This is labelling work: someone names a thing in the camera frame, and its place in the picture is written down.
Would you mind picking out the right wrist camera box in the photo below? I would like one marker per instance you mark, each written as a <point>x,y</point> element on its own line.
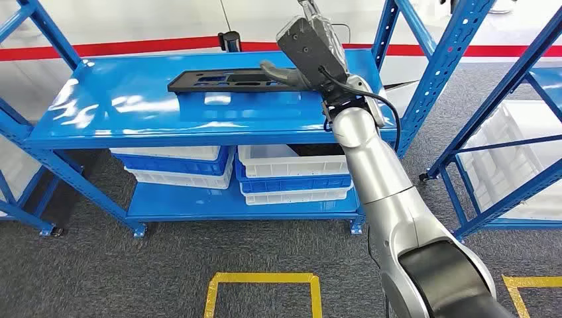
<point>309,48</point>

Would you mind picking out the long black plastic part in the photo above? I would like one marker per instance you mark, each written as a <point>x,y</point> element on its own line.
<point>189,83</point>

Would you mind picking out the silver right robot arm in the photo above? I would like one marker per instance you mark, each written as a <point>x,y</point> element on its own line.
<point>377,175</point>

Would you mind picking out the yellow floor tape square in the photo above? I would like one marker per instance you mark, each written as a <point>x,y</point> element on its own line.
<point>263,277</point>
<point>535,282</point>

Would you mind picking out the large white plastic bin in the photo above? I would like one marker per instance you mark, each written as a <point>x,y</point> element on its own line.
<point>13,171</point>
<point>505,171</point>

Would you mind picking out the black barrier post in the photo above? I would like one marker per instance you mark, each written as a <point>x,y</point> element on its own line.
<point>230,43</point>

